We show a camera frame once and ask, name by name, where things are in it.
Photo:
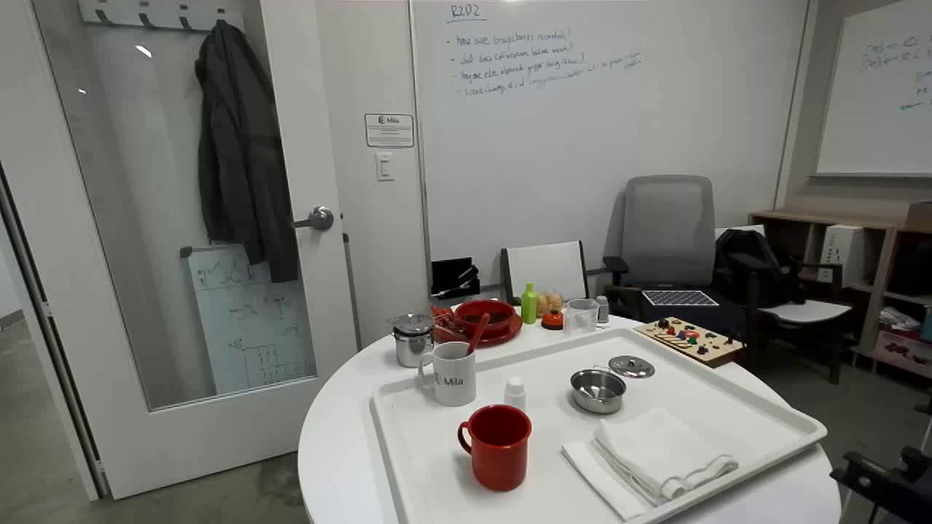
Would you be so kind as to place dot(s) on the round steel lid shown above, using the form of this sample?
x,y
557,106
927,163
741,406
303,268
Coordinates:
x,y
629,365

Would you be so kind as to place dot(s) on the steel canister with lid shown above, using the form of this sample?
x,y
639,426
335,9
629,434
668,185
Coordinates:
x,y
412,342

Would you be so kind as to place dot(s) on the small steel pot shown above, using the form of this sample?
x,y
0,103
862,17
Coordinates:
x,y
594,391

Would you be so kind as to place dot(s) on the large white tray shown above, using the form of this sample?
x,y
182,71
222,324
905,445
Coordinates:
x,y
742,409

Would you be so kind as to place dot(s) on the black box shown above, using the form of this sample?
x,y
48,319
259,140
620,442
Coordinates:
x,y
454,278

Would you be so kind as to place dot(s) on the red bowl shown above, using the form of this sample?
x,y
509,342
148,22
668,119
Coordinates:
x,y
495,322

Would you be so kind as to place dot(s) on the red spoon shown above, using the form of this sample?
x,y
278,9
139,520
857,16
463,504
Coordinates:
x,y
476,333

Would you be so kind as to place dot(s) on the small green bottle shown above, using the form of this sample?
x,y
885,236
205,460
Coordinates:
x,y
527,306

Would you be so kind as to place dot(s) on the small orange toy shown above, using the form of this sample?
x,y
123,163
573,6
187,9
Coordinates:
x,y
550,316

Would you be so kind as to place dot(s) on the white mug with print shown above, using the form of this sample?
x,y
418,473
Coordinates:
x,y
454,380

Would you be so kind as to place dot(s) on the small grey shaker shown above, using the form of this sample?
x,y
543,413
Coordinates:
x,y
601,310

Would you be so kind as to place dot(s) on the red mug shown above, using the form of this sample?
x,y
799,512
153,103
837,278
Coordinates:
x,y
498,451

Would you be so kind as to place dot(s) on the grey office chair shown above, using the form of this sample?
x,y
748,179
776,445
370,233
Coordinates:
x,y
668,227

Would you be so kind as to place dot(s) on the checkered pad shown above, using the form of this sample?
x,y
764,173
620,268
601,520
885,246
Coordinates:
x,y
678,297

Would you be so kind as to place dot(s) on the small leaning whiteboard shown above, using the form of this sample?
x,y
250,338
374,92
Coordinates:
x,y
249,324

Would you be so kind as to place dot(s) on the round white table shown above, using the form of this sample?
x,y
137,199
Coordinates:
x,y
335,455

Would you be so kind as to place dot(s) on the wooden game board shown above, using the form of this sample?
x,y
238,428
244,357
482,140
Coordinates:
x,y
691,338

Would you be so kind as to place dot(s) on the dark grey coat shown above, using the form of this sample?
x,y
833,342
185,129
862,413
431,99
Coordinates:
x,y
237,154

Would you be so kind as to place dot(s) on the folded white towel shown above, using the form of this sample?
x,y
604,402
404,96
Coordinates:
x,y
658,450

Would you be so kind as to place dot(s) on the black chair with white seat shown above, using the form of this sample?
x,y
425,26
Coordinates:
x,y
805,310

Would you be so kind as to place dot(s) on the white box on shelf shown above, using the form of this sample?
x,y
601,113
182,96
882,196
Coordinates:
x,y
841,255

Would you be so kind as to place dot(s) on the white door with glass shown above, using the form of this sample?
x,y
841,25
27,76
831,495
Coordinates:
x,y
75,291

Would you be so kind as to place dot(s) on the wooden shelf unit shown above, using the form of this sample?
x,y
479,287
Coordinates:
x,y
889,227

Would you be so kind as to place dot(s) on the white coat hook rack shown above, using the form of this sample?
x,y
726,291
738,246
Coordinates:
x,y
125,12

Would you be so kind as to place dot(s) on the framed whiteboard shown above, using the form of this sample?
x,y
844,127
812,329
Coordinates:
x,y
878,106

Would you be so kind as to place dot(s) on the white panel with black frame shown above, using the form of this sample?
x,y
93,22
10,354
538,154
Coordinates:
x,y
546,268

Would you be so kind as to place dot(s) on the white light switch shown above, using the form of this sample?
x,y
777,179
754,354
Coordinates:
x,y
386,167

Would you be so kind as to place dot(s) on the white wall sign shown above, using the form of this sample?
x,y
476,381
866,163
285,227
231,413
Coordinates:
x,y
387,129

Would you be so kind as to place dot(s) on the black equipment frame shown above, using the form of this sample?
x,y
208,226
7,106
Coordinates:
x,y
882,483

